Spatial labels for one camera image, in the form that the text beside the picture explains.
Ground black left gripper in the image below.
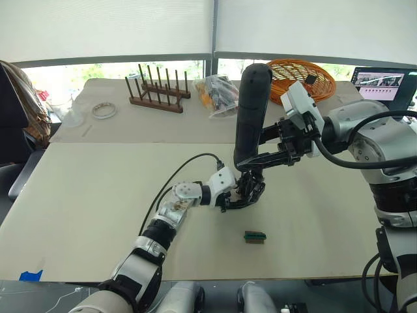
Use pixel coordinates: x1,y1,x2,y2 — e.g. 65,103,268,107
218,181,260,215

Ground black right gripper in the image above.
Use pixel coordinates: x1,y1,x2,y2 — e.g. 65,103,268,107
240,117,316,170

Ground blue tape piece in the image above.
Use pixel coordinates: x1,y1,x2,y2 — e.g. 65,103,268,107
18,269,44,283

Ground small green brown block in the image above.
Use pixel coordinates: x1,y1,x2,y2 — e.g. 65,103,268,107
244,230,266,244

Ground clear plastic bag of parts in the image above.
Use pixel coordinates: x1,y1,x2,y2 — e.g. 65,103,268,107
194,74,242,120

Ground grey rounded shape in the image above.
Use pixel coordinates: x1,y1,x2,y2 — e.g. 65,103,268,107
161,281,205,313
237,281,278,313

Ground wooden peg rack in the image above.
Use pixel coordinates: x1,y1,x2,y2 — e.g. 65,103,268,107
125,63,192,115

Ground white roller blind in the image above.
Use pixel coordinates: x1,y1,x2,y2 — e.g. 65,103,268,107
0,0,215,63
214,0,417,66

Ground computer monitor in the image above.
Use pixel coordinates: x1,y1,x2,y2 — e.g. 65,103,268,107
351,66,417,111

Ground white tape roll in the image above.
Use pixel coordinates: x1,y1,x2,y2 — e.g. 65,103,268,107
91,102,119,120

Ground clear plastic container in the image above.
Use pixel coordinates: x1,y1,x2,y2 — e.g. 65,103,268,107
61,93,89,128

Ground brown patterned cloth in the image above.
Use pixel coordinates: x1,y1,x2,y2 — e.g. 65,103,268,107
0,60,52,143

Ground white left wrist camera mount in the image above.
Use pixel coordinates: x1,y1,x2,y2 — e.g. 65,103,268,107
207,166,238,208

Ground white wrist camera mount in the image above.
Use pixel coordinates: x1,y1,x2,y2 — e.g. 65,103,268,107
280,80,325,158
207,166,238,208

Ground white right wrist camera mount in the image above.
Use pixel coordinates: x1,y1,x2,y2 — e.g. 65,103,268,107
280,80,325,158

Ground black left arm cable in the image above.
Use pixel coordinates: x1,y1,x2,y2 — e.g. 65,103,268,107
137,153,226,236

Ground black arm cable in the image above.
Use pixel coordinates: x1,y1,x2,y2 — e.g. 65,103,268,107
313,110,417,170
137,153,226,236

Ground orange wire basket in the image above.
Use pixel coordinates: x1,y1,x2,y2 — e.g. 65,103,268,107
265,59,337,106

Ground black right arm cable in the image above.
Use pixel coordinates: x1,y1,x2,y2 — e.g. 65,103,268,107
313,110,417,170

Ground grey window frame post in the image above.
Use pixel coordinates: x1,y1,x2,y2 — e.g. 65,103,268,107
202,0,219,80

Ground black hanging cables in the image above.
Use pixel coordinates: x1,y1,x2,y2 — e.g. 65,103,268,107
360,252,403,313

